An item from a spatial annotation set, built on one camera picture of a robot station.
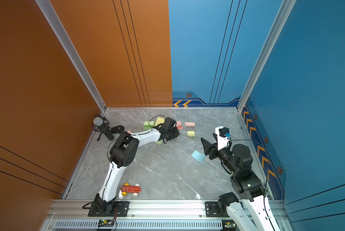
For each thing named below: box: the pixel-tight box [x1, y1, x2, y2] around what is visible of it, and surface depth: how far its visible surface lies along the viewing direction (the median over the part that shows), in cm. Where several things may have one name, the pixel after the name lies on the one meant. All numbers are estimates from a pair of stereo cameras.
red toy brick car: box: [119, 182, 143, 197], surface depth 80 cm
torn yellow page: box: [187, 130, 196, 137], surface depth 107 cm
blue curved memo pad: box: [190, 149, 206, 163], surface depth 96 cm
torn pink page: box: [185, 122, 196, 127], surface depth 112 cm
